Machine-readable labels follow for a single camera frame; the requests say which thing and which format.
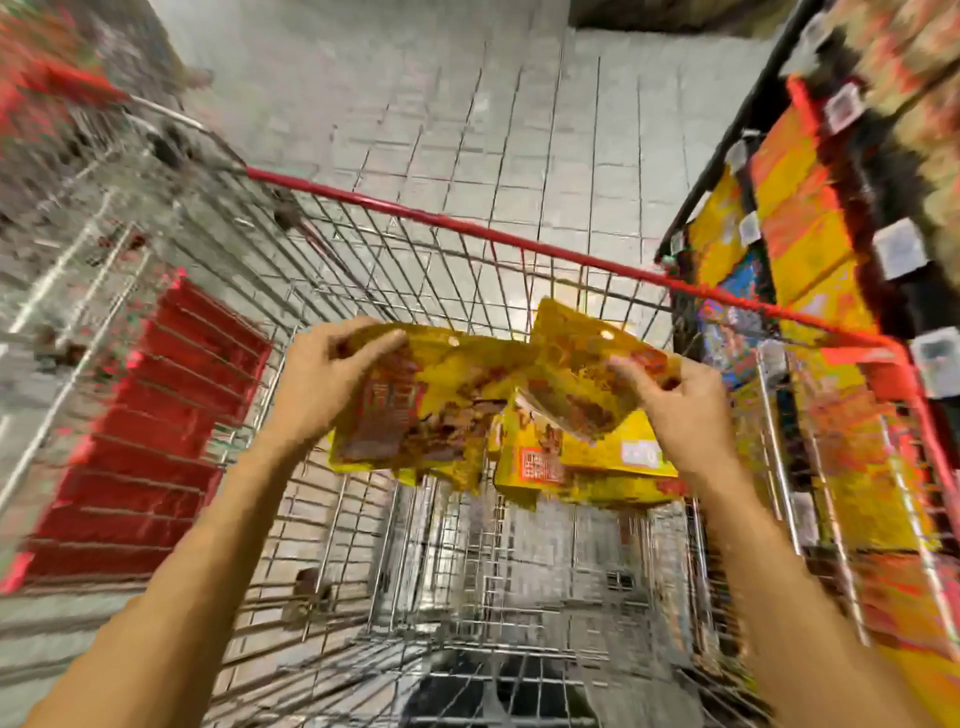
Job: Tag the small white price tag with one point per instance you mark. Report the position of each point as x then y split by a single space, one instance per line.
900 249
773 357
845 108
936 363
750 228
737 153

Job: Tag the yellow gift box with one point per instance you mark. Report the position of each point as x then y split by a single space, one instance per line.
717 225

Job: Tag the long orange yellow box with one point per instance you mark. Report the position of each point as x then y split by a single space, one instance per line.
810 225

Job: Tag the person's right forearm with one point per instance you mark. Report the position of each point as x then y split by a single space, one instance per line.
810 615

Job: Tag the person's left hand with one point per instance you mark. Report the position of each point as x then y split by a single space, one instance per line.
323 390

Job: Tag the row of small cashew jars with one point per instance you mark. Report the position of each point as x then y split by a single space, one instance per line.
915 60

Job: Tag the flat blue box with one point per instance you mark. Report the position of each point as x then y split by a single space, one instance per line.
732 330

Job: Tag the person's left forearm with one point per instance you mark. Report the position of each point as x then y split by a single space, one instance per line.
165 600

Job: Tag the flat yellow box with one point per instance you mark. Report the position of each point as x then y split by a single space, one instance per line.
878 510

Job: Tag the person's right hand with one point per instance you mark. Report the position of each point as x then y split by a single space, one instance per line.
698 428

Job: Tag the person's dark trousers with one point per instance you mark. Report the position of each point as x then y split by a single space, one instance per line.
495 702

